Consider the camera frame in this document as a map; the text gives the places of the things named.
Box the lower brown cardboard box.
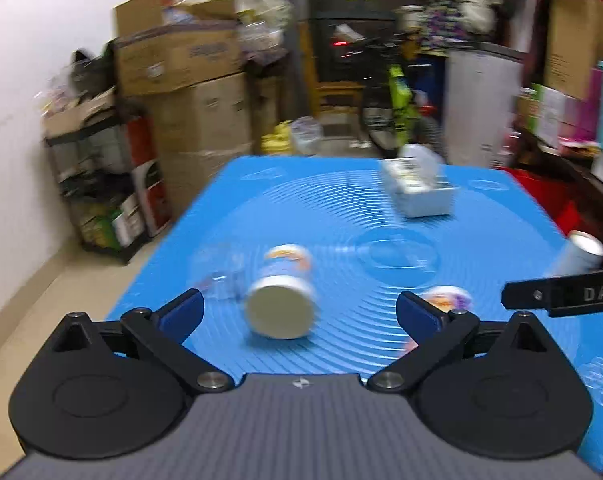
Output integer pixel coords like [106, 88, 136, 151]
[144, 73, 252, 217]

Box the dark wooden side table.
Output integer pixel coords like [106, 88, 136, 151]
[507, 130, 603, 243]

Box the blue silicone baking mat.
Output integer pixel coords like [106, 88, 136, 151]
[115, 157, 603, 479]

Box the white blue painted paper cup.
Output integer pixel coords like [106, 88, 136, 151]
[549, 231, 603, 276]

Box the purple milk tea cup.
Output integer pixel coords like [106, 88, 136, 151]
[405, 286, 473, 353]

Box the black green bicycle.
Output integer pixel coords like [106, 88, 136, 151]
[331, 24, 426, 158]

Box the red gift bag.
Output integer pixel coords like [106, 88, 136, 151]
[504, 168, 588, 235]

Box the white chest freezer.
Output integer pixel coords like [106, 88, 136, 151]
[443, 42, 524, 168]

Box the tall brown cardboard box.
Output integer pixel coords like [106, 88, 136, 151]
[544, 0, 603, 101]

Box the green white product box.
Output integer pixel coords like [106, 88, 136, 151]
[528, 84, 566, 148]

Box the white floral tissue box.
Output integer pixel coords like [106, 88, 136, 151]
[379, 143, 458, 219]

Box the clear glass cup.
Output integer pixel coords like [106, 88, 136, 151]
[190, 240, 246, 304]

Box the orange blue paper cup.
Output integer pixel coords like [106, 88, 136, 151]
[245, 244, 318, 340]

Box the black metal shelf rack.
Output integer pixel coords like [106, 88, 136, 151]
[43, 107, 171, 264]

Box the large printed cardboard box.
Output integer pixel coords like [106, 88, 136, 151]
[114, 0, 244, 96]

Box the wooden chair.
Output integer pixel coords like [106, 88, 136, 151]
[300, 19, 368, 116]

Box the red plastic bucket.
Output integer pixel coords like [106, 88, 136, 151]
[413, 113, 440, 148]

